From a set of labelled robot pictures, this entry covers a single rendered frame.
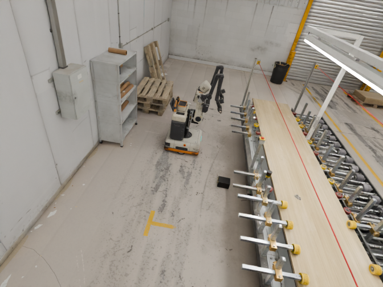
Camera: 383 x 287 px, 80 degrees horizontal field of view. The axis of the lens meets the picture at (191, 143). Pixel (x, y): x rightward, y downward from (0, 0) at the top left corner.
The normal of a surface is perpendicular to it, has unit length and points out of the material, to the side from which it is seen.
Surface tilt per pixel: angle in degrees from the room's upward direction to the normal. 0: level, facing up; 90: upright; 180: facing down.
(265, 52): 90
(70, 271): 0
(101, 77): 90
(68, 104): 90
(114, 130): 90
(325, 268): 0
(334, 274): 0
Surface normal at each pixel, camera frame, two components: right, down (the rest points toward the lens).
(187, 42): -0.12, 0.56
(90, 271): 0.14, -0.80
